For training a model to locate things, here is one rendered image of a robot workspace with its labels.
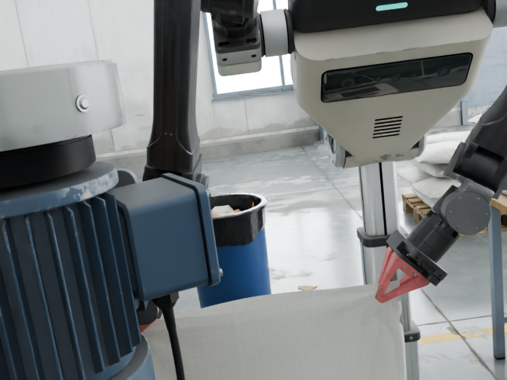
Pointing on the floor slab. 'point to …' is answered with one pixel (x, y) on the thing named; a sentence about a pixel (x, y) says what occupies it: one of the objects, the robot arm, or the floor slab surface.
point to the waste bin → (239, 250)
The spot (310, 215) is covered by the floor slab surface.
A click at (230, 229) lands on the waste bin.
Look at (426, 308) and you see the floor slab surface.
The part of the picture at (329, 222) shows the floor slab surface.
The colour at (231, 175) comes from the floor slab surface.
